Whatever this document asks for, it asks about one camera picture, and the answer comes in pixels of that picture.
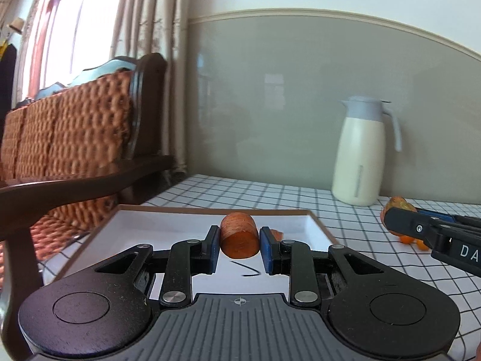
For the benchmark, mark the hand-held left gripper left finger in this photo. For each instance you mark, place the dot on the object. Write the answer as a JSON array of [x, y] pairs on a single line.
[[215, 250]]

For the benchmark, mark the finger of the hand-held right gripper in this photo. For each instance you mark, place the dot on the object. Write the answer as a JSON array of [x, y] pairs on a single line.
[[458, 221], [417, 227]]

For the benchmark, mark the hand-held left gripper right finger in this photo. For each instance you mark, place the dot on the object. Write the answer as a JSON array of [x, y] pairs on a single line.
[[265, 250]]

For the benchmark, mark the small orange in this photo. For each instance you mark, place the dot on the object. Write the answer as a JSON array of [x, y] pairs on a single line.
[[422, 246], [407, 239]]

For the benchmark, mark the carrot piece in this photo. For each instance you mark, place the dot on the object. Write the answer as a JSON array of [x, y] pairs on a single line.
[[277, 234], [240, 235]]

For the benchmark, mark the brown kiwi piece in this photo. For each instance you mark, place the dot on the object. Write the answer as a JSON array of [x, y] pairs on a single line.
[[404, 203]]

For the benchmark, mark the brown cardboard box tray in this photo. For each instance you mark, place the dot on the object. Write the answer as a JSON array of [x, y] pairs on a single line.
[[169, 225]]

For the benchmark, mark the white checked tablecloth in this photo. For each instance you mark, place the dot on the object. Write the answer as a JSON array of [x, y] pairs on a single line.
[[263, 195]]

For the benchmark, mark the cream thermos jug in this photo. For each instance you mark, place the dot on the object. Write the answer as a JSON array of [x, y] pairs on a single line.
[[357, 158]]

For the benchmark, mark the wooden sofa with orange cushions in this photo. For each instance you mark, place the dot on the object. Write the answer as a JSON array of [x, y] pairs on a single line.
[[75, 128]]

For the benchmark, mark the beige patterned curtain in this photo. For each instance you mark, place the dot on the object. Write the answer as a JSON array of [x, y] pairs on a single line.
[[150, 26]]

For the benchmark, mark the window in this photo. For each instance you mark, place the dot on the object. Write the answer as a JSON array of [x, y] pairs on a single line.
[[90, 26]]

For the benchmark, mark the straw hat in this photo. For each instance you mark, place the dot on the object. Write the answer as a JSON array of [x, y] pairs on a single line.
[[17, 24]]

